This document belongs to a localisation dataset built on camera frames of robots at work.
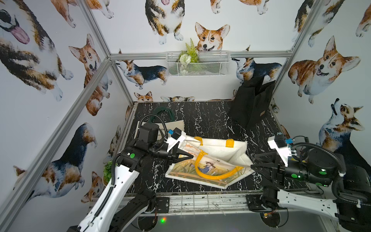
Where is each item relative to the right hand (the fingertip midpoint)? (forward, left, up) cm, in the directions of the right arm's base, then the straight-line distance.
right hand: (253, 162), depth 50 cm
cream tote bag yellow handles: (+3, +12, -8) cm, 15 cm away
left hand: (+5, +22, -5) cm, 23 cm away
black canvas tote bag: (+43, -14, -13) cm, 47 cm away
